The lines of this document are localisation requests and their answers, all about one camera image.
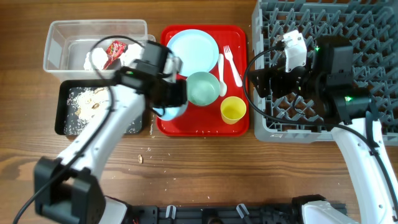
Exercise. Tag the light blue bowl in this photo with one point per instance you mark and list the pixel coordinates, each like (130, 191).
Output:
(171, 113)

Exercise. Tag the clear plastic waste bin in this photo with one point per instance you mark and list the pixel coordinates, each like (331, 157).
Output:
(68, 43)

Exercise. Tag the white napkin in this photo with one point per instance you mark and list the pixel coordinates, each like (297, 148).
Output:
(99, 58)
(133, 52)

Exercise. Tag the black food waste bin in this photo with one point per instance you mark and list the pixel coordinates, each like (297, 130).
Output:
(62, 98)

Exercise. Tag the white plastic spoon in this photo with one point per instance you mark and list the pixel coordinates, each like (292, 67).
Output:
(223, 86)

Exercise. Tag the red snack wrapper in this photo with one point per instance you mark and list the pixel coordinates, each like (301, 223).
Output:
(114, 51)

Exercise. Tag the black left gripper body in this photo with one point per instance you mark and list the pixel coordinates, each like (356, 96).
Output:
(170, 94)

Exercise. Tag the green bowl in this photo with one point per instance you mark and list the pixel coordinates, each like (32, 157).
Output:
(203, 88)

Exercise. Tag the red plastic tray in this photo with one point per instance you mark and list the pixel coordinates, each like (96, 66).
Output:
(206, 120)

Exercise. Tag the light blue plate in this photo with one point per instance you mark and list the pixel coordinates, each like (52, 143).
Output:
(197, 50)

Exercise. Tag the rice and food leftovers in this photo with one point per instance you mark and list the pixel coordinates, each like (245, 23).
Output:
(83, 104)

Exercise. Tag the grey dishwasher rack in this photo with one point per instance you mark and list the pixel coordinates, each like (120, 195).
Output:
(371, 27)

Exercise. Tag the food scrap on table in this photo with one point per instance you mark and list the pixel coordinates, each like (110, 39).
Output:
(140, 159)

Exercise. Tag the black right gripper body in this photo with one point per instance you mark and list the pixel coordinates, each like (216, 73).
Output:
(278, 83)

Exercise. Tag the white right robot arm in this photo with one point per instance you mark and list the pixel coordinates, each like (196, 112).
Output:
(350, 114)

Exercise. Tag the yellow cup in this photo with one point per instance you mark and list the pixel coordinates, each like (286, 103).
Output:
(232, 109)

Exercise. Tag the white plastic fork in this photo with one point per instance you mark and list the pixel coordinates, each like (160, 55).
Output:
(229, 56)

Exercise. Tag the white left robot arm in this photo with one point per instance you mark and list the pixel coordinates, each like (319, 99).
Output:
(67, 189)

